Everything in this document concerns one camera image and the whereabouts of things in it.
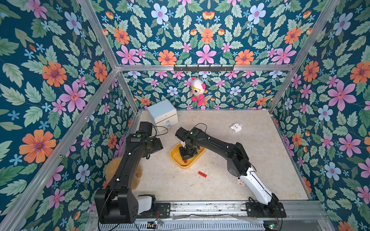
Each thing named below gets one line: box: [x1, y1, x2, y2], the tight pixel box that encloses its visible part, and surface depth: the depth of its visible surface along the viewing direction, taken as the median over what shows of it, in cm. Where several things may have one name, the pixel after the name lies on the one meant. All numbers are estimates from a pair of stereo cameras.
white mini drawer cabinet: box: [147, 99, 179, 133], surface depth 102 cm
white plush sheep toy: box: [230, 123, 243, 135], surface depth 107 cm
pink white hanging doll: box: [190, 77, 209, 106], surface depth 100 cm
